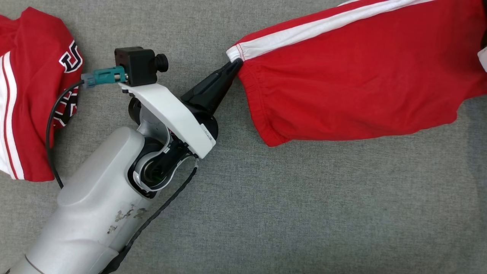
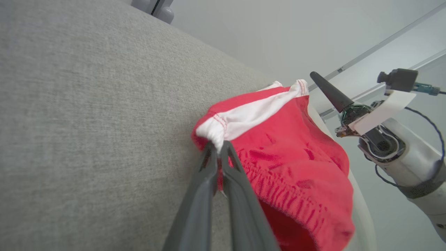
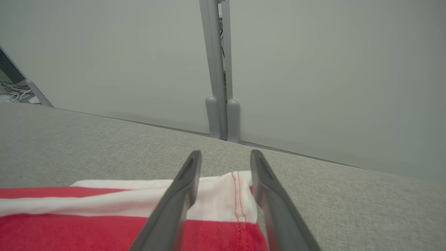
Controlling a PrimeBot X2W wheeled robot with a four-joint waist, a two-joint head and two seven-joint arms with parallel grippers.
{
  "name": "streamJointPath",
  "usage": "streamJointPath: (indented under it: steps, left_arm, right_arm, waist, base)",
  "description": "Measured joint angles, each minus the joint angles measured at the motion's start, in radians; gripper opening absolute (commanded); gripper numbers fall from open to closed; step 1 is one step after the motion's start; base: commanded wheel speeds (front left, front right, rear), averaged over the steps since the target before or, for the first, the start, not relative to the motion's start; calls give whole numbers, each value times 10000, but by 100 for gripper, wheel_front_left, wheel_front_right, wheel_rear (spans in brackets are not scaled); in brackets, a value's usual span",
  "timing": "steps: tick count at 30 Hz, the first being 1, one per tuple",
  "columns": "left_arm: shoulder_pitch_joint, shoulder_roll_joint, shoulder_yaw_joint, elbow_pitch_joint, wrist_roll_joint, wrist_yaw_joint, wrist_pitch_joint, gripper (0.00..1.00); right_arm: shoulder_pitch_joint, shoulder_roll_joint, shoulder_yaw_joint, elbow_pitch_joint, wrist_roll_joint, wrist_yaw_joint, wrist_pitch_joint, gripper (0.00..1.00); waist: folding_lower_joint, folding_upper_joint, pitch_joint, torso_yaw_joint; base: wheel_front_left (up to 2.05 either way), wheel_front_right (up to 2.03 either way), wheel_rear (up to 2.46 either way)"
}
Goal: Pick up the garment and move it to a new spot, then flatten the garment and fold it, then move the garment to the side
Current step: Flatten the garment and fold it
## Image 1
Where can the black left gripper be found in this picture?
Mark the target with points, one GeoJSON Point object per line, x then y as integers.
{"type": "Point", "coordinates": [207, 120]}

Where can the red white striped shorts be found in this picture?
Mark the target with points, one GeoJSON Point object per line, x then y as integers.
{"type": "Point", "coordinates": [361, 76]}

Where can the red white basketball jersey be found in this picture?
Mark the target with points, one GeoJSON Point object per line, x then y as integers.
{"type": "Point", "coordinates": [34, 95]}

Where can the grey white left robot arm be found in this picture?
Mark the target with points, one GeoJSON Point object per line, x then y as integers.
{"type": "Point", "coordinates": [95, 198]}

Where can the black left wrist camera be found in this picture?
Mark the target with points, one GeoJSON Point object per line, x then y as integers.
{"type": "Point", "coordinates": [137, 66]}

